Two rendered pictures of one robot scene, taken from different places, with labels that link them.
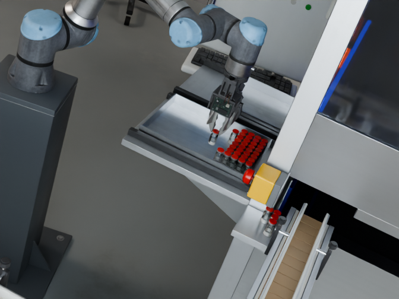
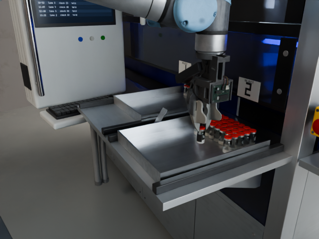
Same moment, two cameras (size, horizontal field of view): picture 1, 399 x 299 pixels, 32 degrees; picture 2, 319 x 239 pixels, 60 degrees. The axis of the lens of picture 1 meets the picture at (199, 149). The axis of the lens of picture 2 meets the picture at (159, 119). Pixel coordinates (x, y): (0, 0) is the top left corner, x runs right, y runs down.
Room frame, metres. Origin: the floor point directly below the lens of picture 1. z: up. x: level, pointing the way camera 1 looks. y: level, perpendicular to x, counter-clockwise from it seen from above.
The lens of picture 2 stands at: (1.31, 0.51, 1.24)
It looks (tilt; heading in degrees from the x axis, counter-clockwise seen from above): 22 degrees down; 320
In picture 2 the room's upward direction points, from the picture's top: straight up
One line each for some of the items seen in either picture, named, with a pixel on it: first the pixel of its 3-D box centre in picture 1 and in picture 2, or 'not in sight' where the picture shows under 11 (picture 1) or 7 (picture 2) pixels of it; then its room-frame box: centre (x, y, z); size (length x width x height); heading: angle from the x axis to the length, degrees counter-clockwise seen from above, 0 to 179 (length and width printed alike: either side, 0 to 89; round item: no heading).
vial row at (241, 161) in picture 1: (247, 154); (226, 129); (1.77, -0.14, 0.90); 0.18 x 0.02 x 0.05; 169
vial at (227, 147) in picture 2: (218, 155); (227, 144); (1.70, -0.06, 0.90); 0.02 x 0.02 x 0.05
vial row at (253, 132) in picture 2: (255, 157); (232, 127); (1.76, -0.16, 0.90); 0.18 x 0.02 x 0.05; 169
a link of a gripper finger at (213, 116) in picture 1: (211, 118); (200, 117); (1.76, 0.00, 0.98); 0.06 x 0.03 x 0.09; 169
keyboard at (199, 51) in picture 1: (243, 71); (92, 104); (2.49, -0.06, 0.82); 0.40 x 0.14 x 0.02; 88
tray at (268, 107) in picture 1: (272, 110); (165, 101); (2.11, -0.19, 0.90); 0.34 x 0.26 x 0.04; 79
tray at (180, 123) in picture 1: (207, 137); (190, 140); (1.79, -0.01, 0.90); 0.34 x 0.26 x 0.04; 79
